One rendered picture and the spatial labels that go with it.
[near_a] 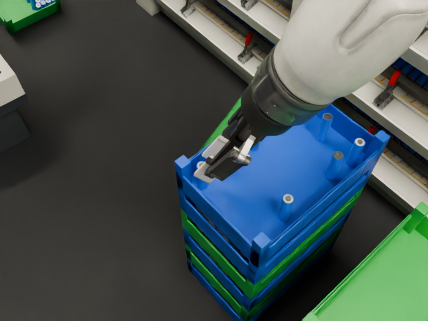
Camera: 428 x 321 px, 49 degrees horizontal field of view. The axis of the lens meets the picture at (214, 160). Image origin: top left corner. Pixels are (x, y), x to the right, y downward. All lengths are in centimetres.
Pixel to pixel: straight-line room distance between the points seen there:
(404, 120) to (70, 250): 85
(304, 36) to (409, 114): 67
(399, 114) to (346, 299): 45
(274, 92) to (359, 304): 45
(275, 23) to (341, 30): 81
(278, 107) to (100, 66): 112
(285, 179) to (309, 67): 39
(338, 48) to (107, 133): 105
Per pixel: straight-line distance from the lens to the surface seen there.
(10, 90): 128
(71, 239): 127
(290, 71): 49
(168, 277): 118
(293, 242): 82
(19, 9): 185
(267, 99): 54
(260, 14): 127
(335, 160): 80
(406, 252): 92
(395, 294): 88
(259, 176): 83
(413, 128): 110
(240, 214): 79
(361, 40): 45
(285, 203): 74
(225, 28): 150
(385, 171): 125
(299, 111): 53
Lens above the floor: 111
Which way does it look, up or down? 57 degrees down
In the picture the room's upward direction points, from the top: straight up
